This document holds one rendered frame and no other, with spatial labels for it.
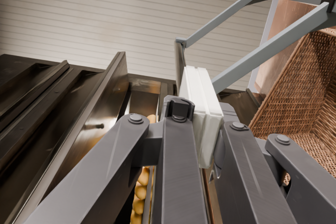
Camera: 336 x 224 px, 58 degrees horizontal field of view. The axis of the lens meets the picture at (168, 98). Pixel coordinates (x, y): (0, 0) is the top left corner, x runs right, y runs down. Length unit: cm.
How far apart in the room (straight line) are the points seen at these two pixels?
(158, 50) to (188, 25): 43
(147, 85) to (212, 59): 183
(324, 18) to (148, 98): 132
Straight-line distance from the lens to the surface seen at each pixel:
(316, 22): 59
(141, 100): 179
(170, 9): 335
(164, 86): 168
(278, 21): 186
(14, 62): 185
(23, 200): 66
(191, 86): 16
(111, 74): 130
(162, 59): 346
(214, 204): 91
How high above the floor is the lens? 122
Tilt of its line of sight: 3 degrees down
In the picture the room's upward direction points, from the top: 81 degrees counter-clockwise
